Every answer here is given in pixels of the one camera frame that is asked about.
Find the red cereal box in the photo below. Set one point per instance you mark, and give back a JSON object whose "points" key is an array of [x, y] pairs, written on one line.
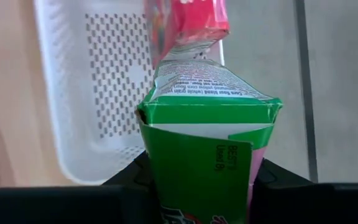
{"points": [[185, 25]]}

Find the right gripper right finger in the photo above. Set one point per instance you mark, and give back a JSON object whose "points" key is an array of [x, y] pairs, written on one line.
{"points": [[322, 205]]}

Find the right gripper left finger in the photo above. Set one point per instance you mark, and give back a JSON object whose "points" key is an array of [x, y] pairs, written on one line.
{"points": [[73, 205]]}

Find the green cereal box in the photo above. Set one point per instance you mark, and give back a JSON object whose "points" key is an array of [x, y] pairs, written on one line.
{"points": [[197, 174]]}

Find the white plastic basket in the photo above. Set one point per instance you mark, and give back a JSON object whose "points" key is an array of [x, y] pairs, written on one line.
{"points": [[73, 93]]}

